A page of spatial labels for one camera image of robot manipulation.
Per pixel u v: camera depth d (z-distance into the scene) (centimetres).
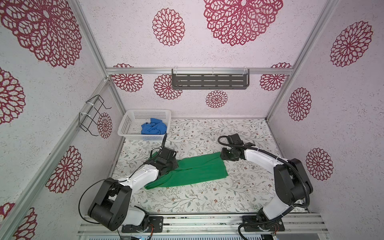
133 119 116
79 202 42
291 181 46
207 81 97
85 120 73
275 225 73
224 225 75
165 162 69
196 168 92
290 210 54
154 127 106
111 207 42
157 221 78
